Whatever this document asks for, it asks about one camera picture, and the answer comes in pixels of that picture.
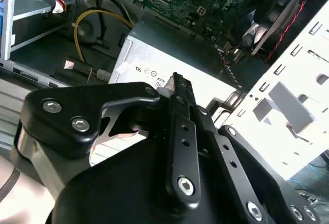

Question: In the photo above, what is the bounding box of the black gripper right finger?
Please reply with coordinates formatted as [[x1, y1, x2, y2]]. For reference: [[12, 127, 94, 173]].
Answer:
[[192, 105, 321, 224]]

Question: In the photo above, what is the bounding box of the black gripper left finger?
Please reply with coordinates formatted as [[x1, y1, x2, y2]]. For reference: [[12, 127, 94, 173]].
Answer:
[[11, 71, 203, 209]]

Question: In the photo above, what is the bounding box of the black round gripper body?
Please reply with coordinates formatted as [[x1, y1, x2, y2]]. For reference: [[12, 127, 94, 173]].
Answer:
[[51, 139, 247, 224]]

